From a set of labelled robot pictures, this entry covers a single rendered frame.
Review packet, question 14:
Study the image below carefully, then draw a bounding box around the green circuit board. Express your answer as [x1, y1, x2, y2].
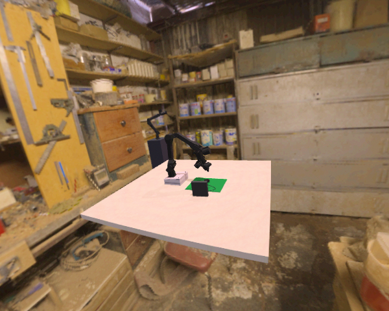
[185, 178, 228, 193]

